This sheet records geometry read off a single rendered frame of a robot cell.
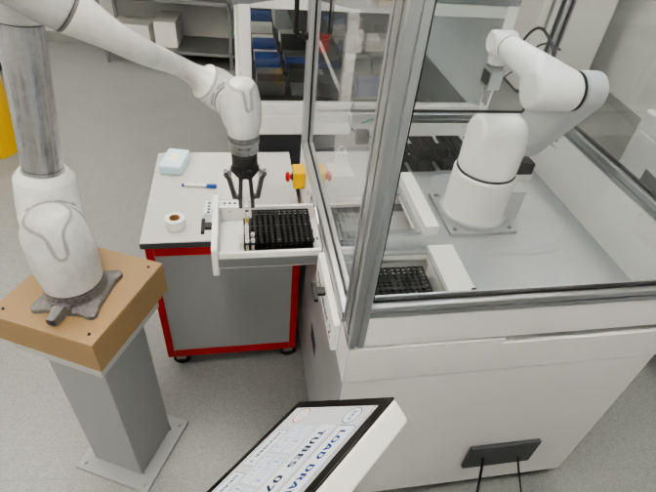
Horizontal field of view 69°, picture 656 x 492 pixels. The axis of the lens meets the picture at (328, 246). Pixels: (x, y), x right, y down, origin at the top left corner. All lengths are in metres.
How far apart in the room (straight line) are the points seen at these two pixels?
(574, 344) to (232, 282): 1.20
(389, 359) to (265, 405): 1.03
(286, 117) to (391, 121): 1.50
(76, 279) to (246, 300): 0.81
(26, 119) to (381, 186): 0.90
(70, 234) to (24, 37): 0.45
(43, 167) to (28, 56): 0.28
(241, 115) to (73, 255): 0.55
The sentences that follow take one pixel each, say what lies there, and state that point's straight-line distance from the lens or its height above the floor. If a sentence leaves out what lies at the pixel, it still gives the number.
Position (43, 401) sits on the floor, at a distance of 2.42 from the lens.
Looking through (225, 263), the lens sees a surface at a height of 0.86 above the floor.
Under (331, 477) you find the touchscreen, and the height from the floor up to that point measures 1.19.
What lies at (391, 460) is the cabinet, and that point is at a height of 0.31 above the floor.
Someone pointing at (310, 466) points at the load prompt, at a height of 1.16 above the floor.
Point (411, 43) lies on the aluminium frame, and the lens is 0.77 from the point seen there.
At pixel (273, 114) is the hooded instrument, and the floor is 0.90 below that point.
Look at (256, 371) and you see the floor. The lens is 2.30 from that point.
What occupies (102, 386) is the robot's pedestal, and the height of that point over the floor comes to 0.59.
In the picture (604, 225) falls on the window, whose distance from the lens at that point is 1.21.
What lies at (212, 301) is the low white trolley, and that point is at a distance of 2.00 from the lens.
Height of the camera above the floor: 1.89
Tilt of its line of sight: 40 degrees down
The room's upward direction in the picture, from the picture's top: 6 degrees clockwise
